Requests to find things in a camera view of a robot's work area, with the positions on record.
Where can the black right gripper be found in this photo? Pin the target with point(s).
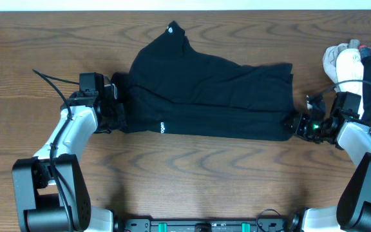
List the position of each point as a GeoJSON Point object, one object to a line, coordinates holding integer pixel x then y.
{"type": "Point", "coordinates": [299, 124]}

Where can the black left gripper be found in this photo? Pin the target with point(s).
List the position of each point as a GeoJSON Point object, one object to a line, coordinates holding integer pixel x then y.
{"type": "Point", "coordinates": [112, 107]}

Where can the black t-shirt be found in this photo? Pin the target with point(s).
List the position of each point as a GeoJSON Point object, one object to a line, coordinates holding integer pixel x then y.
{"type": "Point", "coordinates": [173, 89]}

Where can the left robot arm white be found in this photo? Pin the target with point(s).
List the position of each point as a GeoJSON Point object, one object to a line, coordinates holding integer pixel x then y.
{"type": "Point", "coordinates": [50, 191]}

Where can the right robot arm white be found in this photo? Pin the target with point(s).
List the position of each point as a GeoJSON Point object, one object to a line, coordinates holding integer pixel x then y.
{"type": "Point", "coordinates": [353, 211]}

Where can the white crumpled garment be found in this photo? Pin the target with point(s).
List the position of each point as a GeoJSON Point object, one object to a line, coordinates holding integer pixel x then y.
{"type": "Point", "coordinates": [343, 63]}

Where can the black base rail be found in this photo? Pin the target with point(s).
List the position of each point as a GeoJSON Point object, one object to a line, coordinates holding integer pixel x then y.
{"type": "Point", "coordinates": [268, 220]}

